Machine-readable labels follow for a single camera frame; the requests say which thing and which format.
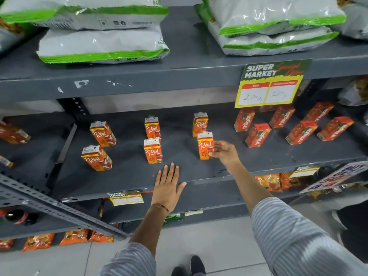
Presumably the person's right hand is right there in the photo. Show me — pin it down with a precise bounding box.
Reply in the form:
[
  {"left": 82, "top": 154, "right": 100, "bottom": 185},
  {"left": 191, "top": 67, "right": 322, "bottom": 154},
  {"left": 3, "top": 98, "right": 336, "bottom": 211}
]
[{"left": 209, "top": 140, "right": 241, "bottom": 168}]

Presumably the person's left hand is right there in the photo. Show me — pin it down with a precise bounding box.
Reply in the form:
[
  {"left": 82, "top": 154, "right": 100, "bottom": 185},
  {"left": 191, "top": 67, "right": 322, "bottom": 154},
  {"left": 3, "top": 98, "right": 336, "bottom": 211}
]
[{"left": 151, "top": 163, "right": 187, "bottom": 213}]

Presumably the orange white juice carton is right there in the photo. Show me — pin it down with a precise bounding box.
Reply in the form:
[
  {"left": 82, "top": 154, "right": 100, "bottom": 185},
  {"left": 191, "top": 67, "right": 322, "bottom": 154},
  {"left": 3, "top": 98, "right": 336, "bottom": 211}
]
[{"left": 197, "top": 131, "right": 214, "bottom": 161}]

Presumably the person's left forearm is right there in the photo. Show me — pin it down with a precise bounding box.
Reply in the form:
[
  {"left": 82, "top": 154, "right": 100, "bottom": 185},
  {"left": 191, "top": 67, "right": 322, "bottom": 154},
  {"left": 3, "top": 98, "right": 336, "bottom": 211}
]
[{"left": 129, "top": 205, "right": 169, "bottom": 257}]

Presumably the person's right forearm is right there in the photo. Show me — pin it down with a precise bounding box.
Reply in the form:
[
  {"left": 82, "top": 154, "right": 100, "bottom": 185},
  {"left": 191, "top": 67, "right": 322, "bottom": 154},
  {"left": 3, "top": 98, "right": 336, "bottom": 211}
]
[{"left": 226, "top": 159, "right": 274, "bottom": 216}]

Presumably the group of orange juice cartons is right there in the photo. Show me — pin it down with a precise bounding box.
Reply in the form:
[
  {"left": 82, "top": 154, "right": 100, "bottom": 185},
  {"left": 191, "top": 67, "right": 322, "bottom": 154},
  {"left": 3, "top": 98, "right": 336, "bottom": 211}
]
[{"left": 81, "top": 112, "right": 209, "bottom": 172}]

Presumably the small yellow green shelf label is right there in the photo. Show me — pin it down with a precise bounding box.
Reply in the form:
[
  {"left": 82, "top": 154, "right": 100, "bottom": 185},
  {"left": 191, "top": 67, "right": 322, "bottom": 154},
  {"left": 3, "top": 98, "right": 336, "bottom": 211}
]
[
  {"left": 289, "top": 166, "right": 320, "bottom": 178},
  {"left": 108, "top": 190, "right": 144, "bottom": 207}
]

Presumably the group of red drink cartons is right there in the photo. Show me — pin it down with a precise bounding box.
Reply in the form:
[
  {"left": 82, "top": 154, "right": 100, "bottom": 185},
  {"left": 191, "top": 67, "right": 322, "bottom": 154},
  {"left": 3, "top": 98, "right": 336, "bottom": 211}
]
[{"left": 234, "top": 102, "right": 355, "bottom": 149}]

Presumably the orange yellow food packet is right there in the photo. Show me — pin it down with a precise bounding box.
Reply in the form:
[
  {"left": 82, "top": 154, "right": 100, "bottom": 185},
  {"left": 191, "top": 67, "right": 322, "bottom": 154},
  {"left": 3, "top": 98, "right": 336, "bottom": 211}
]
[
  {"left": 255, "top": 174, "right": 283, "bottom": 193},
  {"left": 279, "top": 172, "right": 301, "bottom": 190}
]

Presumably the person's right black shoe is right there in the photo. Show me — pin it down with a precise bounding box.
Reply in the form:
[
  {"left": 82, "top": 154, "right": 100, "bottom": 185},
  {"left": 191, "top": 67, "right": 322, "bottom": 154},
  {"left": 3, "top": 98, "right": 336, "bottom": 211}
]
[{"left": 190, "top": 255, "right": 206, "bottom": 276}]

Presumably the large yellow green price sign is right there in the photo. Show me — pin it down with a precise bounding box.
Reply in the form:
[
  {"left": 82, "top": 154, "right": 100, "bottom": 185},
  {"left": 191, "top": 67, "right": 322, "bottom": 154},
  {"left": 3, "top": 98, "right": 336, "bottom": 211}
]
[{"left": 235, "top": 59, "right": 313, "bottom": 108}]

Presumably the grey metal shelf rack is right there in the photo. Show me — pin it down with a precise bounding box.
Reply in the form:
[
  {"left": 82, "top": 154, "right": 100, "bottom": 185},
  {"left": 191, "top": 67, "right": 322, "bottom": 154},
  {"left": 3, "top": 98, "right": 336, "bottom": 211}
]
[{"left": 0, "top": 6, "right": 368, "bottom": 250}]

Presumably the white red blue offer sign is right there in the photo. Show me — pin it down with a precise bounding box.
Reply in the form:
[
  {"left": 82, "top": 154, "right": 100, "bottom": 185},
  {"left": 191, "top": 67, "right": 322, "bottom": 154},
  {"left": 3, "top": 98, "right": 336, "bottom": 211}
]
[{"left": 300, "top": 161, "right": 368, "bottom": 194}]

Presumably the grey striped shirt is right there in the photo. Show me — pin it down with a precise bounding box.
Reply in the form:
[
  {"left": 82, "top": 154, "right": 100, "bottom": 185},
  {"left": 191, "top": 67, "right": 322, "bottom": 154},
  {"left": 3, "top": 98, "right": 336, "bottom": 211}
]
[{"left": 99, "top": 197, "right": 368, "bottom": 276}]

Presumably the row of white green bags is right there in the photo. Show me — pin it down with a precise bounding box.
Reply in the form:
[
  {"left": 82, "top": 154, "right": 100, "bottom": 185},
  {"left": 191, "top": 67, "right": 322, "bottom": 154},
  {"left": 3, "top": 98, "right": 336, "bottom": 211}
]
[{"left": 0, "top": 0, "right": 368, "bottom": 64}]

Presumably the clear snack bag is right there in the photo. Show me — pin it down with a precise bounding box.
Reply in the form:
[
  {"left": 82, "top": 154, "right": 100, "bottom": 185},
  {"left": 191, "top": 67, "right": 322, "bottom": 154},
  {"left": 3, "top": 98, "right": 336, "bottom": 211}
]
[{"left": 338, "top": 76, "right": 368, "bottom": 107}]

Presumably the black bag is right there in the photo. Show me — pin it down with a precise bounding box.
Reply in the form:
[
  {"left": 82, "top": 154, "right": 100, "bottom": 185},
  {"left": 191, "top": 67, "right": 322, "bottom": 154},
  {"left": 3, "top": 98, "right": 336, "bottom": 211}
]
[{"left": 336, "top": 200, "right": 368, "bottom": 263}]

